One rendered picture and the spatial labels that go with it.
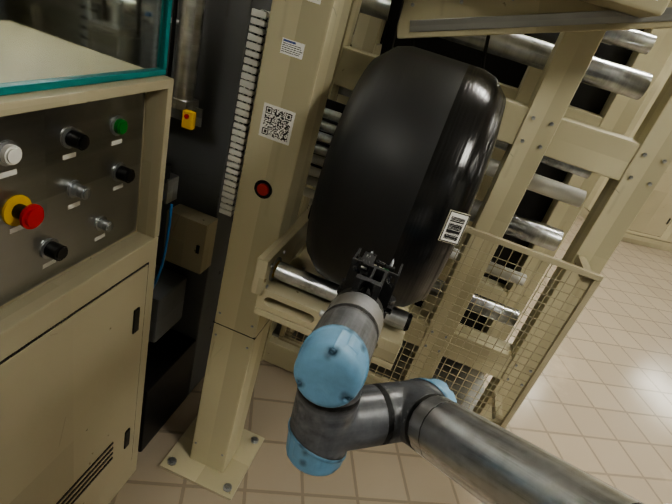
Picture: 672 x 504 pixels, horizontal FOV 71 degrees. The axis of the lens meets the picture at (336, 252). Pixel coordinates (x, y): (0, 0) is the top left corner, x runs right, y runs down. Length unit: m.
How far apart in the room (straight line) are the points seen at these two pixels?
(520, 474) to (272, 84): 0.86
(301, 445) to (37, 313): 0.57
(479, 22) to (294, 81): 0.54
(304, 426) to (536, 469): 0.24
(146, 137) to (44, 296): 0.38
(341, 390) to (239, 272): 0.80
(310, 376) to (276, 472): 1.37
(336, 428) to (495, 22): 1.09
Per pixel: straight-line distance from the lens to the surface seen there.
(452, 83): 0.94
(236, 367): 1.45
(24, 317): 0.96
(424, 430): 0.58
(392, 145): 0.85
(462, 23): 1.38
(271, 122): 1.09
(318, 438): 0.57
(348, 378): 0.49
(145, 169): 1.13
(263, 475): 1.84
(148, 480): 1.80
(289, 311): 1.15
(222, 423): 1.64
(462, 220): 0.86
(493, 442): 0.52
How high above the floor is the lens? 1.51
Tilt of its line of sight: 28 degrees down
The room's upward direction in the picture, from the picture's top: 17 degrees clockwise
